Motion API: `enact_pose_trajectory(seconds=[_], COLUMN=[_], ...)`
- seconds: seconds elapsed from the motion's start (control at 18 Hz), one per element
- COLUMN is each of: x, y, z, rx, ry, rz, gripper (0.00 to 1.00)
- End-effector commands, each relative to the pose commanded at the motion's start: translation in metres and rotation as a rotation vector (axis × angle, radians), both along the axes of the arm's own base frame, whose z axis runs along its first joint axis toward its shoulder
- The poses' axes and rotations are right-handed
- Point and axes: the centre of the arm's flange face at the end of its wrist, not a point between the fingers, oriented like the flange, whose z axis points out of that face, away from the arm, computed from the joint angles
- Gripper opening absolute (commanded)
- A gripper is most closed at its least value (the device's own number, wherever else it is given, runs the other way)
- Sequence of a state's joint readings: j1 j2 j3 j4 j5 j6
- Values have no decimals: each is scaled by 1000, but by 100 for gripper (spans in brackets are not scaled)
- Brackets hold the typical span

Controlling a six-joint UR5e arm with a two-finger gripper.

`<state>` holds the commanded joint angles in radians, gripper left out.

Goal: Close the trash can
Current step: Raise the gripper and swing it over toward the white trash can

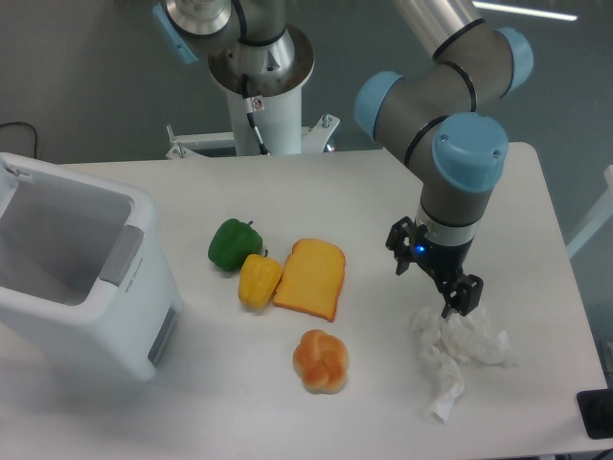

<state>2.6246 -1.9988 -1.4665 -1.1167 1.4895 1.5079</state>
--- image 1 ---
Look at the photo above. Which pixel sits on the white frame at right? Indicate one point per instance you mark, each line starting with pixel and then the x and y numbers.
pixel 596 217

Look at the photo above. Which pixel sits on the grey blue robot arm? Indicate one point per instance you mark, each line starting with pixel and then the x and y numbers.
pixel 431 125

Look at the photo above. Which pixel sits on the orange toast slice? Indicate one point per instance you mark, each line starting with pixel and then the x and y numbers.
pixel 312 279

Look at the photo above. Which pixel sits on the white trash can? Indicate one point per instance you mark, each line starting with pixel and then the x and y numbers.
pixel 83 272

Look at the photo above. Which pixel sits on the knotted bread roll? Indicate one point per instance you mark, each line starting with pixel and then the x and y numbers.
pixel 321 360

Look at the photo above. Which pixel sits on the black device at edge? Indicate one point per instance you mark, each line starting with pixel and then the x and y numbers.
pixel 595 407

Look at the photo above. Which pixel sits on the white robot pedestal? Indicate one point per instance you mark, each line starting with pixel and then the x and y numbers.
pixel 260 126

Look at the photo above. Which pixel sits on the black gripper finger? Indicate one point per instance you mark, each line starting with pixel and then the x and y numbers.
pixel 462 295
pixel 406 241

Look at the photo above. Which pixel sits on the crumpled white tissue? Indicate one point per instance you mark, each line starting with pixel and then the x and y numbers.
pixel 446 344

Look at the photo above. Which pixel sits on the yellow bell pepper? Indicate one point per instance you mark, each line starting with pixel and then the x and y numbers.
pixel 258 279

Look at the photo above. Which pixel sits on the green bell pepper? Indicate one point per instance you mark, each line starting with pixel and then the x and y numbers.
pixel 232 243

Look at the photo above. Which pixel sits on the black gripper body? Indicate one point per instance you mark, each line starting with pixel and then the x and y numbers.
pixel 444 264

